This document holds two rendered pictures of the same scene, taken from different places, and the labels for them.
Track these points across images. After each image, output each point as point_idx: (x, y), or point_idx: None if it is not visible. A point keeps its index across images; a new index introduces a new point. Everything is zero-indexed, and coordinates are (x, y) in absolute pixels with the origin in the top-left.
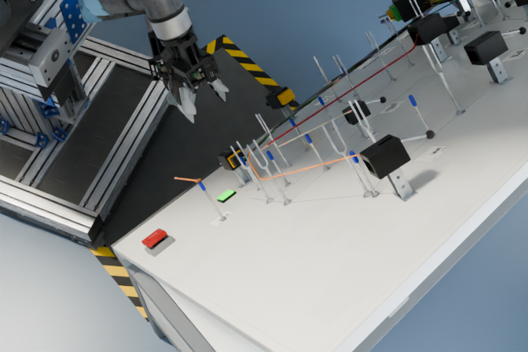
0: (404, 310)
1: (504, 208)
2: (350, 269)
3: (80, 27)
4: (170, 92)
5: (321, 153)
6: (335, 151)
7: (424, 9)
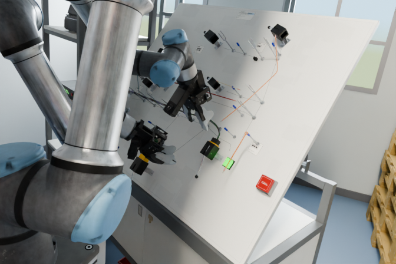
0: None
1: None
2: (326, 38)
3: None
4: (166, 154)
5: (219, 112)
6: (223, 103)
7: None
